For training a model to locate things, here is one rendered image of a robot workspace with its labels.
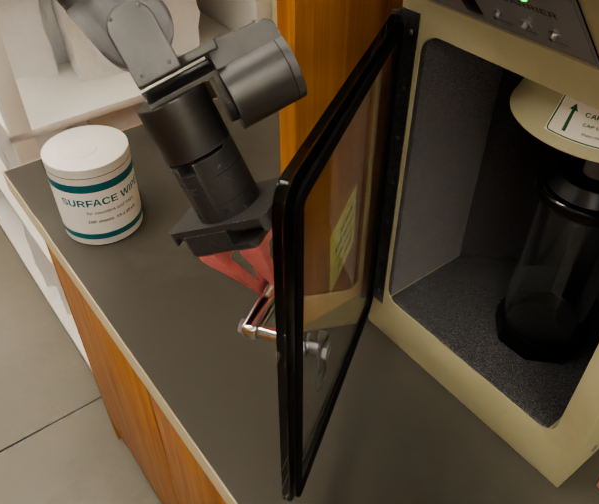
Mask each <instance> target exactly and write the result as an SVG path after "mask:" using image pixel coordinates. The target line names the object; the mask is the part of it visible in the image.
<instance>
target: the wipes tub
mask: <svg viewBox="0 0 599 504"><path fill-rule="evenodd" d="M41 158H42V161H43V164H44V167H45V170H46V174H47V177H48V180H49V183H50V186H51V189H52V191H53V194H54V197H55V200H56V203H57V206H58V209H59V212H60V215H61V218H62V221H63V224H64V227H65V229H66V231H67V233H68V235H69V236H70V237H71V238H72V239H74V240H76V241H78V242H80V243H84V244H90V245H103V244H109V243H113V242H116V241H119V240H121V239H123V238H125V237H127V236H129V235H130V234H132V233H133V232H134V231H135V230H136V229H137V228H138V227H139V226H140V224H141V222H142V219H143V212H142V205H141V200H140V195H139V191H138V186H137V181H136V176H135V171H134V166H133V162H132V157H131V153H130V148H129V144H128V139H127V137H126V135H125V134H124V133H123V132H121V131H120V130H118V129H115V128H112V127H108V126H101V125H88V126H80V127H76V128H72V129H69V130H66V131H63V132H61V133H59V134H57V135H55V136H54V137H52V138H51V139H49V140H48V141H47V142H46V143H45V145H44V146H43V148H42V150H41Z"/></svg>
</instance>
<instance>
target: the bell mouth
mask: <svg viewBox="0 0 599 504"><path fill-rule="evenodd" d="M510 108H511V111H512V113H513V115H514V117H515V118H516V119H517V121H518V122H519V123H520V124H521V125H522V126H523V127H524V128H525V129H526V130H527V131H528V132H529V133H531V134H532V135H533V136H535V137H536V138H538V139H539V140H541V141H542V142H544V143H546V144H548V145H549V146H551V147H554V148H556V149H558V150H560V151H562V152H565V153H567V154H570V155H573V156H576V157H579V158H582V159H585V160H589V161H593V162H597V163H599V110H597V109H595V108H592V107H590V106H588V105H586V104H583V103H581V102H579V101H577V100H574V99H572V98H570V97H568V96H566V95H563V94H561V93H559V92H557V91H554V90H552V89H550V88H548V87H546V86H543V85H541V84H539V83H537V82H534V81H532V80H530V79H528V78H525V77H524V78H523V80H522V81H521V82H520V83H519V84H518V86H517V87H516V88H515V89H514V90H513V92H512V94H511V97H510Z"/></svg>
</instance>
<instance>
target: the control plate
mask: <svg viewBox="0 0 599 504"><path fill-rule="evenodd" d="M432 1H435V2H437V3H440V4H442V5H445V6H447V7H450V8H452V9H454V10H457V11H459V12H462V13H464V14H467V15H469V16H472V17H474V18H477V19H479V20H482V21H484V22H487V23H489V24H492V25H494V26H497V27H499V28H502V29H504V30H507V31H509V32H512V33H514V34H517V35H519V36H521V37H524V38H526V39H529V40H531V41H534V42H536V43H539V44H541V45H544V46H546V47H549V48H551V49H554V50H556V51H559V52H561V53H564V54H566V55H569V56H571V57H574V58H576V59H579V60H581V61H584V62H586V63H588V64H591V65H593V66H596V67H598V68H599V55H598V53H597V50H596V47H595V44H594V42H593V39H592V36H591V34H590V31H589V28H588V26H587V23H586V20H585V17H584V15H583V12H582V9H581V7H580V4H579V1H578V0H530V1H529V2H528V3H526V2H523V1H521V0H475V1H476V3H477V5H478V6H479V8H480V10H481V11H482V13H483V15H480V14H477V13H475V12H472V11H470V10H467V8H466V7H465V5H464V4H463V2H462V1H461V0H432ZM493 9H497V10H499V11H501V12H502V13H503V15H504V17H499V18H498V20H496V19H494V18H493V15H494V14H495V13H494V12H493ZM520 20H526V21H527V22H529V23H530V24H531V26H532V28H526V29H525V31H523V30H521V29H520V26H521V25H522V24H521V22H520ZM549 31H555V32H556V33H558V34H560V36H561V39H555V41H554V42H551V41H550V40H549V39H548V38H549V37H550V36H551V35H550V34H549Z"/></svg>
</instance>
